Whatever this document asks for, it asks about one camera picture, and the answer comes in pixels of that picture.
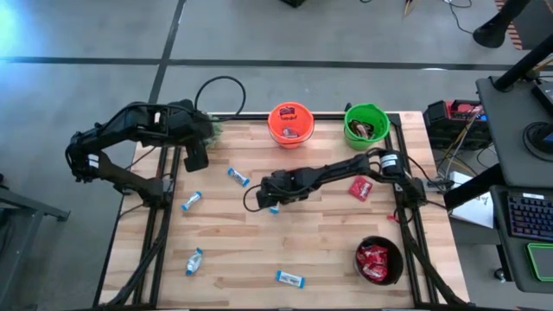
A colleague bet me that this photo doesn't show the dark grey desk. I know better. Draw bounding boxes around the dark grey desk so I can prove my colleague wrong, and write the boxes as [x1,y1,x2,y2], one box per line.
[489,184,553,295]

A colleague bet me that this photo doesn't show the dark round bowl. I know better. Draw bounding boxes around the dark round bowl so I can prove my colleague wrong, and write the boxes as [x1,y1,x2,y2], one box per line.
[353,235,405,286]

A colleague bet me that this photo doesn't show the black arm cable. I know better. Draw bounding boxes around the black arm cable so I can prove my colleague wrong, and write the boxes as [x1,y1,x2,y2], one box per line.
[242,184,265,214]
[194,75,248,121]

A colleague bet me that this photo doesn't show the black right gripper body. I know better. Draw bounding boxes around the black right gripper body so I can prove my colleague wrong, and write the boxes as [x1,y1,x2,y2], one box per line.
[260,168,321,205]

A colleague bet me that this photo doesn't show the green plastic bucket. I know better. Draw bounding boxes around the green plastic bucket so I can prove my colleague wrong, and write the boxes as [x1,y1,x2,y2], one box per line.
[343,102,391,152]

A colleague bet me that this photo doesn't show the white power adapter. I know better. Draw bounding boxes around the white power adapter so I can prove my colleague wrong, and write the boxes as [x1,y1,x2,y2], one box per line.
[448,169,473,192]

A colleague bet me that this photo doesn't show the orange plastic bucket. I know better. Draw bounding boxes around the orange plastic bucket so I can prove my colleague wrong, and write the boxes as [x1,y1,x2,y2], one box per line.
[267,101,315,150]

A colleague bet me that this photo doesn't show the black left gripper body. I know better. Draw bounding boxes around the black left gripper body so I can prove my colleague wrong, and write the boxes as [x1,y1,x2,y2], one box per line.
[170,100,214,150]

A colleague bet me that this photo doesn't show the black electronics box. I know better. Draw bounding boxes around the black electronics box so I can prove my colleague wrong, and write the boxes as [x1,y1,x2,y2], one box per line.
[422,99,493,151]

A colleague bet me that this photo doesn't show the white paper sheet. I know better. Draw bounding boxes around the white paper sheet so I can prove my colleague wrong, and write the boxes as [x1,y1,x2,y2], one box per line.
[451,185,496,230]

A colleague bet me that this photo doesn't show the person's leg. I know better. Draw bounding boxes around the person's leg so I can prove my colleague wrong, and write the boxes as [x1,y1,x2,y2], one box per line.
[472,0,537,49]

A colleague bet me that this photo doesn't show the grey metal stand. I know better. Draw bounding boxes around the grey metal stand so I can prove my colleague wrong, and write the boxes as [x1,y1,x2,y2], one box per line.
[0,172,72,264]

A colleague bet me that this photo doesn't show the backlit black keyboard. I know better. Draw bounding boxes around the backlit black keyboard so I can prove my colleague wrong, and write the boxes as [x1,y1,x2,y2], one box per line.
[506,191,553,242]

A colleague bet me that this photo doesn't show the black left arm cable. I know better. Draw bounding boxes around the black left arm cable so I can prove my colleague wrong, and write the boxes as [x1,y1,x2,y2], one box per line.
[194,75,248,121]

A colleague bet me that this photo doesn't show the black desk leg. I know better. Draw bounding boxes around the black desk leg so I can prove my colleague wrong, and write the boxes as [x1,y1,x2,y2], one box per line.
[443,162,506,212]

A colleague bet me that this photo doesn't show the potted artificial green plant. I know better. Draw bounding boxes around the potted artificial green plant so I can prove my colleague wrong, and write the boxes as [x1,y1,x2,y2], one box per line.
[206,122,223,149]

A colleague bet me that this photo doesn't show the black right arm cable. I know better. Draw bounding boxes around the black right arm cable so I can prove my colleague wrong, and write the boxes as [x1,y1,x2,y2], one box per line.
[242,184,265,214]

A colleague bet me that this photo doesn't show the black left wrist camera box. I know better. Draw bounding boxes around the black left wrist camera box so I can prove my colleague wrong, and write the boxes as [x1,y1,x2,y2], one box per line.
[182,143,211,174]

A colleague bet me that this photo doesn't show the black pad green edge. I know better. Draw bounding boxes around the black pad green edge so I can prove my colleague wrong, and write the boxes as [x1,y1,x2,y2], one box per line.
[525,242,553,283]

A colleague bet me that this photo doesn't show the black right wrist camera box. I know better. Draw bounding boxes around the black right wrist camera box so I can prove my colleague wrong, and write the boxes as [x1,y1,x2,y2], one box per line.
[255,187,280,210]

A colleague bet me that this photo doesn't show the red electronics box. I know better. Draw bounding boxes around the red electronics box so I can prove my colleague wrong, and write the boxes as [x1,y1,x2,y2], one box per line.
[448,99,487,124]

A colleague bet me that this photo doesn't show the black headphones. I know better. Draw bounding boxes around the black headphones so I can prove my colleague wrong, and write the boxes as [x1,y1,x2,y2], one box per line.
[522,121,553,163]

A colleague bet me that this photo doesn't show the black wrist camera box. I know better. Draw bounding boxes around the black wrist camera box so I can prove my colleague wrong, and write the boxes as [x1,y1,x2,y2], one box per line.
[255,187,280,210]
[182,143,211,174]

